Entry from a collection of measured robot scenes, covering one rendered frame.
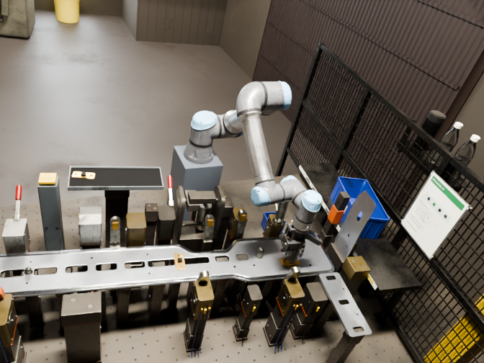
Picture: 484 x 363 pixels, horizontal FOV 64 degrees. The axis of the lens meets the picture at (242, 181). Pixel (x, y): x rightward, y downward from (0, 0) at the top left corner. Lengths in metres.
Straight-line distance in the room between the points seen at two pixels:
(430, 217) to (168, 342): 1.20
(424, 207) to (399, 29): 2.32
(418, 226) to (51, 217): 1.56
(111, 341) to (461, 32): 3.09
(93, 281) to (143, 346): 0.37
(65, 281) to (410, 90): 3.09
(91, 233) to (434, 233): 1.38
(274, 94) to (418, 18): 2.39
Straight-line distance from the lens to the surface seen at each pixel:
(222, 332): 1.78
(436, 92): 3.56
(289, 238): 1.54
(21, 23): 6.28
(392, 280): 1.82
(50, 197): 1.72
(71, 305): 1.43
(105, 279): 1.52
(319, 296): 1.66
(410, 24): 3.80
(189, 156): 1.92
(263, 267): 1.64
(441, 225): 1.77
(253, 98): 1.49
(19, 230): 1.64
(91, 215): 1.59
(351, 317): 1.63
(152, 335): 1.74
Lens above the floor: 2.20
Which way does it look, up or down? 36 degrees down
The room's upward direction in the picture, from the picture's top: 15 degrees clockwise
